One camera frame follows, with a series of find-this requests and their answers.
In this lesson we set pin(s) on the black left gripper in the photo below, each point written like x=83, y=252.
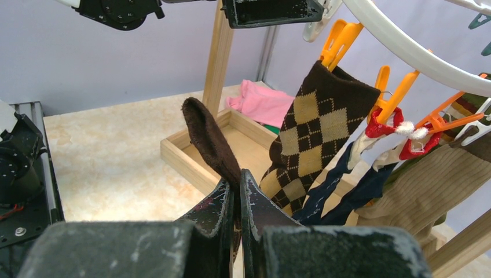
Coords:
x=124, y=15

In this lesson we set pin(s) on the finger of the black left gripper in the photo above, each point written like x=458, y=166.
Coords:
x=264, y=13

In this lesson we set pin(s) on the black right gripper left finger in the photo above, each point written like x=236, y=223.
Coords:
x=198, y=244

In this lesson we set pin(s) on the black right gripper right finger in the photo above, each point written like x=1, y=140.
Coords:
x=275, y=245

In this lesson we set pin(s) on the brown argyle sock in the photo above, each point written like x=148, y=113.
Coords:
x=210, y=142
x=327, y=109

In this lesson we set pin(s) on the white clothes clip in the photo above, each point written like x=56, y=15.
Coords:
x=312, y=30

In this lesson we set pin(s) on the orange clothes clip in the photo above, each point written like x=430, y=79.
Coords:
x=340, y=39
x=435, y=123
x=389, y=101

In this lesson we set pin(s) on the wooden hanger rack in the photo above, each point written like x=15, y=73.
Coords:
x=246, y=136

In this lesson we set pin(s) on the white round clip hanger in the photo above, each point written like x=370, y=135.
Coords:
x=414, y=54

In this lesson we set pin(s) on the pink cloth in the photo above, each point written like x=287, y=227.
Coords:
x=261, y=104

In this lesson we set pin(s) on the green cloth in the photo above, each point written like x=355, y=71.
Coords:
x=273, y=129

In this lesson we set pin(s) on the brown hanging sock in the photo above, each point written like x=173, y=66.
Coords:
x=429, y=189

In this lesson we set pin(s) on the olive striped hanging sock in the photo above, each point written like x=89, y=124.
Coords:
x=466, y=105

